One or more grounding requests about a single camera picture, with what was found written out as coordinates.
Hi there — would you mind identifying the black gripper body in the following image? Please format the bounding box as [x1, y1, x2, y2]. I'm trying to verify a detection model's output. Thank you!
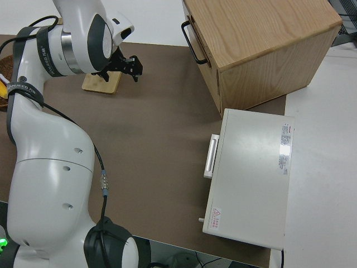
[105, 47, 128, 75]

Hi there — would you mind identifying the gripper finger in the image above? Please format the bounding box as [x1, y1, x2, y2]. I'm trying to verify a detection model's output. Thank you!
[91, 68, 112, 83]
[127, 55, 143, 83]

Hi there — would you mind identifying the brown wicker basket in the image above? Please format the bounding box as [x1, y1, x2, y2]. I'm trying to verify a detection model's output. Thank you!
[0, 54, 15, 111]

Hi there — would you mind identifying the brown table mat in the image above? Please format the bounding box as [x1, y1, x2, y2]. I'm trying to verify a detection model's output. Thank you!
[0, 33, 288, 268]

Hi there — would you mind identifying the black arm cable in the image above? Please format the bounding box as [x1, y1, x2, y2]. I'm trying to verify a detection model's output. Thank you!
[0, 16, 111, 268]

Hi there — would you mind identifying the oven door handle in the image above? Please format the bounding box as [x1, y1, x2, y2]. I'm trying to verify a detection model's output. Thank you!
[203, 133, 221, 179]

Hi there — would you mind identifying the black drawer handle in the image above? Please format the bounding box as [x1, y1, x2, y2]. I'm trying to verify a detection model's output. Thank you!
[181, 21, 209, 65]

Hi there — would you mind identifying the wooden mug tree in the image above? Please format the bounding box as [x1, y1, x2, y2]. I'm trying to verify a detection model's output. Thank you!
[81, 71, 123, 95]

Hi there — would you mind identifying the white toaster oven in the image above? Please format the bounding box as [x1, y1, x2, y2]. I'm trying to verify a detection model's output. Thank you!
[197, 108, 296, 251]

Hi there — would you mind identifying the wooden drawer box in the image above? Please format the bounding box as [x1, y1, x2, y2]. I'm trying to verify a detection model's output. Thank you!
[181, 0, 343, 111]

